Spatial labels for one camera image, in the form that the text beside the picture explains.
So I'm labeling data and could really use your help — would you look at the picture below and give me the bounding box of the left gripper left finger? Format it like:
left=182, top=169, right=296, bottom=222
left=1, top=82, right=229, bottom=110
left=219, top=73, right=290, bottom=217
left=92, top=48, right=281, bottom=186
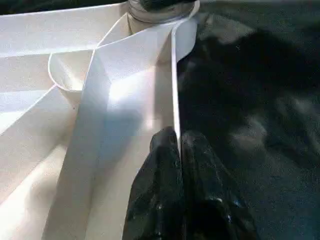
left=122, top=126, right=186, bottom=240

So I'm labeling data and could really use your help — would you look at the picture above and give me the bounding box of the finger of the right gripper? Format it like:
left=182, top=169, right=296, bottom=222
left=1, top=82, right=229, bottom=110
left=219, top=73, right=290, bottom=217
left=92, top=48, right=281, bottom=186
left=139, top=0, right=197, bottom=12

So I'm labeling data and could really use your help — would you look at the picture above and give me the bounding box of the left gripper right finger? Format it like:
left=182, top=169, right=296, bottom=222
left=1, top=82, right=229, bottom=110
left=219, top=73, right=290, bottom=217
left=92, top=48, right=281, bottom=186
left=181, top=130, right=258, bottom=240

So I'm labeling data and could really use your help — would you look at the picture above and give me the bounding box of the white plastic table leg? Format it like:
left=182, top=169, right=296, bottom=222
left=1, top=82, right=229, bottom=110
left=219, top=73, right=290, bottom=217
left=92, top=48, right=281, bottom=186
left=127, top=0, right=197, bottom=24

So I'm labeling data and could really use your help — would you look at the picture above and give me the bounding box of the white plastic table top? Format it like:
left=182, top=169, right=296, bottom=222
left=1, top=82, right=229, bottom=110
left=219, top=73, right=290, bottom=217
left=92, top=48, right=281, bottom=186
left=0, top=0, right=201, bottom=240

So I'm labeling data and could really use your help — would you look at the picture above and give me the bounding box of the black mat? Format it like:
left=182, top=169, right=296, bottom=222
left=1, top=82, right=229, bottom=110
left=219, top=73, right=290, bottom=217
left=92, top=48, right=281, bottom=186
left=0, top=0, right=320, bottom=240

